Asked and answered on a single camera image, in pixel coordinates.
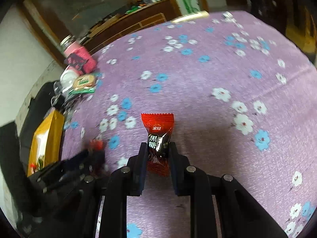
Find yellow taped white box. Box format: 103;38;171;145
27;109;64;176

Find round biscuit green pack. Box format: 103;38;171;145
69;74;97;95

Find pink sleeved glass bottle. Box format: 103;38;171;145
60;35;97;75

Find purple floral tablecloth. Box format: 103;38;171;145
61;11;316;237

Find red black candy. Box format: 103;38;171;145
88;139;104;152
141;113;175;177

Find eyeglasses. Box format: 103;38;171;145
60;95;83;113

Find cream remote control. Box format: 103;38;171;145
171;11;210;24

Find white round lidded container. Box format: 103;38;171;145
60;67;79;89

